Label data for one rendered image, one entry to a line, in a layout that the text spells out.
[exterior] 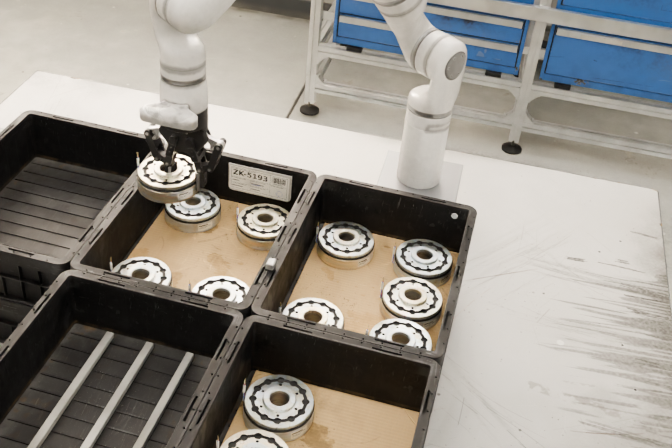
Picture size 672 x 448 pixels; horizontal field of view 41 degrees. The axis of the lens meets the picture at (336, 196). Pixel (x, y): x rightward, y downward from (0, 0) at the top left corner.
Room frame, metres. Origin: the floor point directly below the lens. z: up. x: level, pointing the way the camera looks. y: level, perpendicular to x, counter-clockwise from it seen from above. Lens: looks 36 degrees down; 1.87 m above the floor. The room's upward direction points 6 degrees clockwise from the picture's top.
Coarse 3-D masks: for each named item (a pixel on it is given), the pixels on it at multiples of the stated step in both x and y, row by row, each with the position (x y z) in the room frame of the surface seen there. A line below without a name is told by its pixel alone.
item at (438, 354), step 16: (320, 176) 1.37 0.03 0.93; (336, 176) 1.37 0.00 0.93; (384, 192) 1.34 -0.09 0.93; (400, 192) 1.34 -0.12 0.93; (304, 208) 1.26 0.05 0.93; (464, 208) 1.31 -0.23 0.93; (288, 240) 1.17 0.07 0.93; (464, 240) 1.24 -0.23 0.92; (464, 256) 1.17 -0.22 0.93; (272, 272) 1.08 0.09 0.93; (256, 304) 1.01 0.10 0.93; (448, 304) 1.05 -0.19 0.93; (288, 320) 0.98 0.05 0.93; (304, 320) 0.98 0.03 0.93; (448, 320) 1.01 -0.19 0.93; (352, 336) 0.96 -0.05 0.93; (368, 336) 0.96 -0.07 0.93; (448, 336) 0.98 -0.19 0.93; (416, 352) 0.94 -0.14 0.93; (432, 352) 0.94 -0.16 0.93
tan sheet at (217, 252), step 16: (224, 208) 1.37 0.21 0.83; (240, 208) 1.38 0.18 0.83; (160, 224) 1.30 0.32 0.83; (224, 224) 1.32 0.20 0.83; (144, 240) 1.25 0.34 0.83; (160, 240) 1.26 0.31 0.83; (176, 240) 1.26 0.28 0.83; (192, 240) 1.27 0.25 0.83; (208, 240) 1.27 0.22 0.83; (224, 240) 1.28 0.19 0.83; (144, 256) 1.21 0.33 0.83; (160, 256) 1.21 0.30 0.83; (176, 256) 1.22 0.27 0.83; (192, 256) 1.22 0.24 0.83; (208, 256) 1.23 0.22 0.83; (224, 256) 1.23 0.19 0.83; (240, 256) 1.23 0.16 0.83; (256, 256) 1.24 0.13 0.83; (176, 272) 1.17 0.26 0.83; (192, 272) 1.18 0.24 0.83; (208, 272) 1.18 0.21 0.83; (224, 272) 1.19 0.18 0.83; (240, 272) 1.19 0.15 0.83; (256, 272) 1.20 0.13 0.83; (192, 288) 1.14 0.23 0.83
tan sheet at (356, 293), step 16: (384, 240) 1.32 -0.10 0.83; (400, 240) 1.33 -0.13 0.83; (384, 256) 1.28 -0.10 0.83; (304, 272) 1.21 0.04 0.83; (320, 272) 1.21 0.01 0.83; (336, 272) 1.22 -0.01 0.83; (352, 272) 1.22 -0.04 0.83; (368, 272) 1.23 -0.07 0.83; (384, 272) 1.23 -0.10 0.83; (304, 288) 1.17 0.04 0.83; (320, 288) 1.17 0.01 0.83; (336, 288) 1.17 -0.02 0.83; (352, 288) 1.18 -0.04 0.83; (368, 288) 1.18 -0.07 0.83; (448, 288) 1.20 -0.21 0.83; (288, 304) 1.12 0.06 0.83; (336, 304) 1.13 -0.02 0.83; (352, 304) 1.14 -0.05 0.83; (368, 304) 1.14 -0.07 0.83; (352, 320) 1.10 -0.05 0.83; (368, 320) 1.10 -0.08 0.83; (432, 336) 1.08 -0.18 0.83
